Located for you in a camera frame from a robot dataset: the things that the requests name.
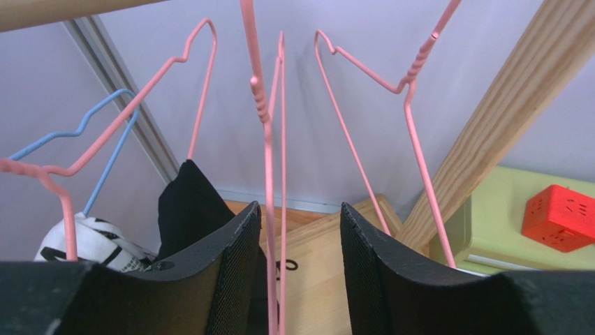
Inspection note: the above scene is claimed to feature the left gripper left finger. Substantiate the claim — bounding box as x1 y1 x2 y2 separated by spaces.
1 202 261 334

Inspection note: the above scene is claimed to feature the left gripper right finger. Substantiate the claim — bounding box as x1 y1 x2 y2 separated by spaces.
340 203 594 334

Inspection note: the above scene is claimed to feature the pink wire hanger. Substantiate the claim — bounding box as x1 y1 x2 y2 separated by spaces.
240 1 287 334
314 0 464 269

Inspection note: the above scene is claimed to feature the black garment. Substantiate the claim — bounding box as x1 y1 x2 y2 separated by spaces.
155 159 268 335

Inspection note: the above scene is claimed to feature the white patterned garment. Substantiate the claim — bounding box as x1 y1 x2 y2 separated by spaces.
34 212 156 272

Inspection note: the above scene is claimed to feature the green mini drawer chest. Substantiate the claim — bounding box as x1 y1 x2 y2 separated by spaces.
445 167 594 276

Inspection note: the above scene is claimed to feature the red cube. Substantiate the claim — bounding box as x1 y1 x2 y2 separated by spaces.
522 184 594 253

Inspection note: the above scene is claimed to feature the blue wire hanger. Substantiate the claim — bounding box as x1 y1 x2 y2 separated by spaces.
8 89 141 217

